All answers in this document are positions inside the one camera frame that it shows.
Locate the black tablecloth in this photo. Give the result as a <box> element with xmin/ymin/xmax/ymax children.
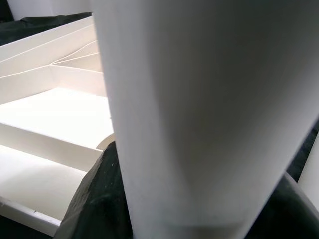
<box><xmin>0</xmin><ymin>11</ymin><xmax>319</xmax><ymax>190</ymax></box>

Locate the white plastic table top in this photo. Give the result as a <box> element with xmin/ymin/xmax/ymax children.
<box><xmin>0</xmin><ymin>14</ymin><xmax>118</xmax><ymax>237</ymax></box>

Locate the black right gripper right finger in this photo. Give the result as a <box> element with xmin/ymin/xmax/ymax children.
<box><xmin>238</xmin><ymin>172</ymin><xmax>319</xmax><ymax>239</ymax></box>

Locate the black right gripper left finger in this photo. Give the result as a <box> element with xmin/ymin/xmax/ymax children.
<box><xmin>58</xmin><ymin>139</ymin><xmax>133</xmax><ymax>239</ymax></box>

